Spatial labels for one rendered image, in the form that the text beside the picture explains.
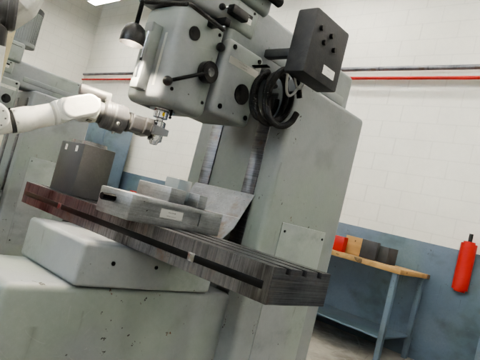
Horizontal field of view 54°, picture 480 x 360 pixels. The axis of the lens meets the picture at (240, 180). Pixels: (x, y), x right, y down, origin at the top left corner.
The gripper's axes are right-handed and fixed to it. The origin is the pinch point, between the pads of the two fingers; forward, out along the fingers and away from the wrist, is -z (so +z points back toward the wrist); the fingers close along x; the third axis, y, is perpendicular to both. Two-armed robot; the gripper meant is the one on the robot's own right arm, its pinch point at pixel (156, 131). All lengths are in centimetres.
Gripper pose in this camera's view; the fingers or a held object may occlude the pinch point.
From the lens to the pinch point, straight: 157.4
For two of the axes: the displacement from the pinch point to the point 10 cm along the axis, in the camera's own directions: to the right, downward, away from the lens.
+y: -2.6, 9.6, -0.7
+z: -8.4, -2.6, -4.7
